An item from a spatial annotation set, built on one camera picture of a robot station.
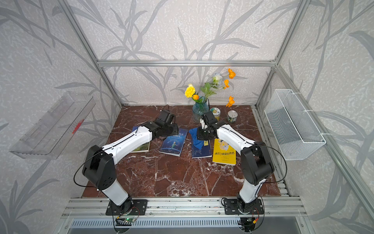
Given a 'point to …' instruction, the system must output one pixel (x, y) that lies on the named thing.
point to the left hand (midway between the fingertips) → (177, 129)
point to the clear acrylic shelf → (52, 134)
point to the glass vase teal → (199, 109)
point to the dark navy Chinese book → (205, 151)
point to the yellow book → (223, 153)
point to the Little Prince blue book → (173, 145)
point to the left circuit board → (124, 221)
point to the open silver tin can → (232, 116)
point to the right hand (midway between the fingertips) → (197, 135)
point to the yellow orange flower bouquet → (219, 81)
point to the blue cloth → (197, 143)
